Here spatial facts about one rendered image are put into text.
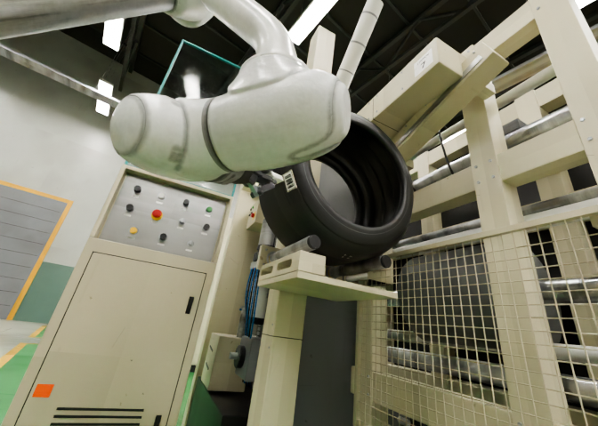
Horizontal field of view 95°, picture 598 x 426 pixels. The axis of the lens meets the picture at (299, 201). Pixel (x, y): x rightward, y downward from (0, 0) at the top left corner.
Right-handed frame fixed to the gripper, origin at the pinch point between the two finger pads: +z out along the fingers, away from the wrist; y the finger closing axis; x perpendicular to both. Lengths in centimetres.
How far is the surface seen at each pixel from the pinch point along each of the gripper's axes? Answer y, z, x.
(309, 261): 23.0, 13.4, -2.7
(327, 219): 13.1, 19.3, 5.7
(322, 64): -84, 95, 22
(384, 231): 22.8, 34.0, 19.5
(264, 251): 14.1, 37.9, -27.1
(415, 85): -29, 56, 53
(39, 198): -354, 403, -781
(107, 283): 4, 21, -91
